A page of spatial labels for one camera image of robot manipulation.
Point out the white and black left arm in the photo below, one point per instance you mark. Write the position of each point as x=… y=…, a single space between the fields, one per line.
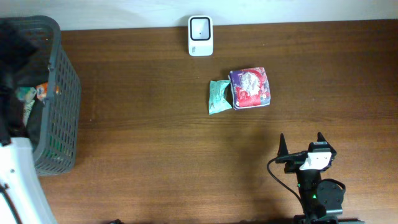
x=22 y=197

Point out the orange snack packet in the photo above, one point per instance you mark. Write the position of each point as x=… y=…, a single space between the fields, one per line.
x=42 y=91

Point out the dark grey plastic basket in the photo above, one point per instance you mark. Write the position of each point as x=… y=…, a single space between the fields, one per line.
x=53 y=123

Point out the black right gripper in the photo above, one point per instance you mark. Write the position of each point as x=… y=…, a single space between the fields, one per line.
x=296 y=157

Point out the mint green snack packet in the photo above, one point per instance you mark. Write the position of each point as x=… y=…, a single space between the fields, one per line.
x=218 y=97

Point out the white barcode scanner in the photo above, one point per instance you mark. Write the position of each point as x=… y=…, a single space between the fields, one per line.
x=200 y=36

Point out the cream tube gold cap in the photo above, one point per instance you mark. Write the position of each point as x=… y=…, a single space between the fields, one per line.
x=26 y=95

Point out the red purple tissue pack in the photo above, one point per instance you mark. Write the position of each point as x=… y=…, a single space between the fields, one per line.
x=250 y=88

